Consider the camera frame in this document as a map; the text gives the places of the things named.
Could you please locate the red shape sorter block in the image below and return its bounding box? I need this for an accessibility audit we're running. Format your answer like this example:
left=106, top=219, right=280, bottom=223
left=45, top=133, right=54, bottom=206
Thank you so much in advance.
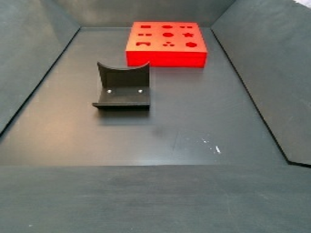
left=125, top=22, right=208, bottom=68

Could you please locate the black curved holder bracket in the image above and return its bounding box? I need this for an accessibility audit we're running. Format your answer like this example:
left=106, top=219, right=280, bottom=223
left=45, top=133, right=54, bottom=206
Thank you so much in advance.
left=91, top=63, right=150, bottom=109

